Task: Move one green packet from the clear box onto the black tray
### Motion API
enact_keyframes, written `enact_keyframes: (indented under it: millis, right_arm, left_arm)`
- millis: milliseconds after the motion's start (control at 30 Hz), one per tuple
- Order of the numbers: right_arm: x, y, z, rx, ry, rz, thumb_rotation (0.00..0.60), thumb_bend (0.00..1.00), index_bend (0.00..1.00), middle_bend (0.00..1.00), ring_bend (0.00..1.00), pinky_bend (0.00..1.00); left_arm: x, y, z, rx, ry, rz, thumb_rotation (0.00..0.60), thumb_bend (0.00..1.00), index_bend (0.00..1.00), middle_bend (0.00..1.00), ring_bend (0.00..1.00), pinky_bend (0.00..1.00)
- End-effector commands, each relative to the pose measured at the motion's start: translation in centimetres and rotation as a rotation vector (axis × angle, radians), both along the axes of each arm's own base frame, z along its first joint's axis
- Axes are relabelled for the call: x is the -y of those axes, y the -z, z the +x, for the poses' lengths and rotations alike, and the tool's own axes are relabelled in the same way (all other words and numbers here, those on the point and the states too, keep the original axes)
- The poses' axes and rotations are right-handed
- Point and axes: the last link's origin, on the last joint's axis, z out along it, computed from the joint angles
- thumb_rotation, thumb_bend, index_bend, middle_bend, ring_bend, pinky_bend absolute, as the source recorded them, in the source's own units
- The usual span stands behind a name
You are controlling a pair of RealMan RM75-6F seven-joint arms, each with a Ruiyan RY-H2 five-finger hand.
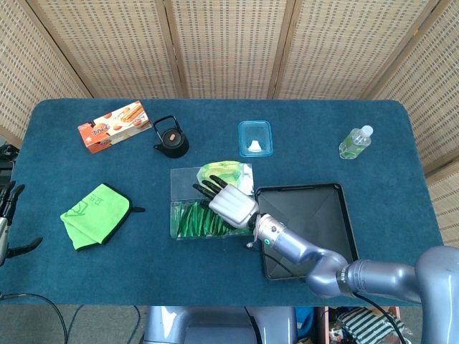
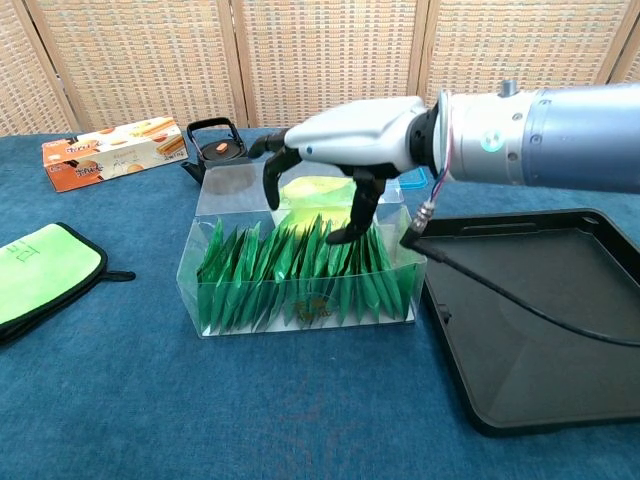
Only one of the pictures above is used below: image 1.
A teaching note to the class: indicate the woven wooden folding screen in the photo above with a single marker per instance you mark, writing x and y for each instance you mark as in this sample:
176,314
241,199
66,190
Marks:
229,43

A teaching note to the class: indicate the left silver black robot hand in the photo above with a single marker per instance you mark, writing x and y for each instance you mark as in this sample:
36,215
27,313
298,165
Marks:
3,233

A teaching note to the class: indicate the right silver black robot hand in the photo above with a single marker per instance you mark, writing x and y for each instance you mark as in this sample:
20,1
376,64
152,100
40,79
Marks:
233,206

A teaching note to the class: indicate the green tea bag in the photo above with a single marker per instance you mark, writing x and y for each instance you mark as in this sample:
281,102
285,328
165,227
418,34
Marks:
185,224
192,224
213,227
199,224
178,224
206,225
220,230
227,231

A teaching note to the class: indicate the black equipment beside table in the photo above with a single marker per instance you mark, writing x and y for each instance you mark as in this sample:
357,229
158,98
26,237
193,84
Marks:
7,168

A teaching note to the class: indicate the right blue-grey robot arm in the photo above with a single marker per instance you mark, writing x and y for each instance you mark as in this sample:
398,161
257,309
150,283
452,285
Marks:
376,276

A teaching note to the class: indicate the clear box of green sticks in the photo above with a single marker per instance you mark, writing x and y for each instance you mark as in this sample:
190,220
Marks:
183,186

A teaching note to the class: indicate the orange biscuit box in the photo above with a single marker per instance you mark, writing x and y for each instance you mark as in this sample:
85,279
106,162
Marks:
111,127

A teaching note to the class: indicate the black white striped cloth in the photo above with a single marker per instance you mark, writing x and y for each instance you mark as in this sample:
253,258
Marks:
362,328

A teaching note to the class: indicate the blue clear plastic food box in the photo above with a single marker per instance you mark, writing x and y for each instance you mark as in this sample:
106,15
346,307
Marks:
249,130

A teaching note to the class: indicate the yellow green snack bag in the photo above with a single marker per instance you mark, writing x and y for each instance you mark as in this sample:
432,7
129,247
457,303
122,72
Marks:
222,167

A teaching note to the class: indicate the blue-grey robot torso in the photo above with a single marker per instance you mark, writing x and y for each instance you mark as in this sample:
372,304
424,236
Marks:
215,324

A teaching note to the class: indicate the black square plastic tray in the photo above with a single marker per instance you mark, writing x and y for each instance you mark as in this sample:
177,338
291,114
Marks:
322,215

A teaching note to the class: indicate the small white paper piece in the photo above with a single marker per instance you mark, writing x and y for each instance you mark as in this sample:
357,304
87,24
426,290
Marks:
254,145

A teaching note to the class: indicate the black cast iron teapot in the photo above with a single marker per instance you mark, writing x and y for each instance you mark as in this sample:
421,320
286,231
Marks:
174,141

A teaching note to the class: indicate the green cloth with black trim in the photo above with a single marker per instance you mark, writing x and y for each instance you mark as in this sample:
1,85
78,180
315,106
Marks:
95,215

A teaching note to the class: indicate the blue carpet table mat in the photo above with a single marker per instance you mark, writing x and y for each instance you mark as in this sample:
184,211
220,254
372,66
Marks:
143,272

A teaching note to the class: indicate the clear green label water bottle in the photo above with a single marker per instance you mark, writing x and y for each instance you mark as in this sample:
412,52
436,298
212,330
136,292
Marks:
353,143

